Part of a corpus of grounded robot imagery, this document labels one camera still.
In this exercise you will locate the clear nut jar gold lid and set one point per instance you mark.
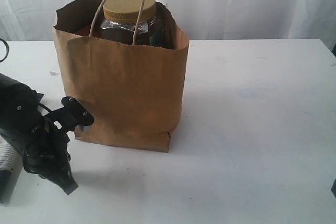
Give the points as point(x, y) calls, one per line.
point(121, 20)

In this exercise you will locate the yellow juice bottle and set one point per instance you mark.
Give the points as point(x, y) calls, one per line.
point(156, 33)

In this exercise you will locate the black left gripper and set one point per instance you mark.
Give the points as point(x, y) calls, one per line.
point(47, 156)

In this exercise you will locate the small brown paper pouch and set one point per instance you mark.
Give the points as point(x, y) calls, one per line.
point(86, 31)

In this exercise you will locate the dark blue pasta packet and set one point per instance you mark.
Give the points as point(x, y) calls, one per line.
point(6, 161)

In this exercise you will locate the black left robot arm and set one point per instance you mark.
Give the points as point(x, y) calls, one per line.
point(41, 140)

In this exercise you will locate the large brown paper bag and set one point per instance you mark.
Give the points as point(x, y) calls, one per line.
point(134, 92)

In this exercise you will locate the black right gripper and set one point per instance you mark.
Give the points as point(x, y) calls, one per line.
point(333, 188)

